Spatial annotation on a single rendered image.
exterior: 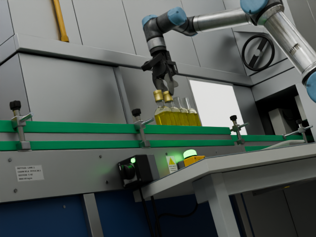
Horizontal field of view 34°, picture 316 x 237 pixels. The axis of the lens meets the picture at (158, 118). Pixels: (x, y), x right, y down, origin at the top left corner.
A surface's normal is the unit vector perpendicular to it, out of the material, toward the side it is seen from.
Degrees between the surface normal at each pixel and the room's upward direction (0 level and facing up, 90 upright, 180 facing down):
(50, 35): 90
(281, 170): 90
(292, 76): 90
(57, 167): 90
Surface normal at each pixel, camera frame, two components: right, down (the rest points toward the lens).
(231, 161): 0.55, -0.34
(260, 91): -0.64, -0.03
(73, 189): 0.73, -0.35
